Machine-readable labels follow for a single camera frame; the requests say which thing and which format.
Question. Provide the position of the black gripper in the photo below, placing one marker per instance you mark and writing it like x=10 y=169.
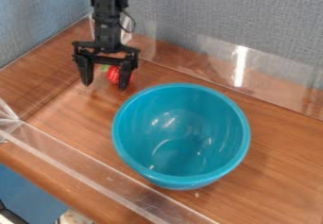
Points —
x=106 y=50

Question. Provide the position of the red toy strawberry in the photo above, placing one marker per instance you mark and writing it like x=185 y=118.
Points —
x=113 y=73

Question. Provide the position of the clear acrylic front barrier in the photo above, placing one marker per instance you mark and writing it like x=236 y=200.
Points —
x=33 y=150

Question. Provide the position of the blue plastic bowl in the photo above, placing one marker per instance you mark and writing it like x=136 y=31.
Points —
x=182 y=135

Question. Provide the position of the clear acrylic back barrier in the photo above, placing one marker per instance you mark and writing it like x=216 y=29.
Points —
x=285 y=82

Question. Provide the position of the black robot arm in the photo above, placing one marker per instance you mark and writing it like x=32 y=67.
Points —
x=110 y=7

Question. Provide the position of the clear acrylic barrier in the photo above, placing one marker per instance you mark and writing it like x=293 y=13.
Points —
x=285 y=82
x=33 y=150

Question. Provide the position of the clear acrylic corner bracket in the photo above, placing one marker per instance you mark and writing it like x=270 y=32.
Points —
x=126 y=30

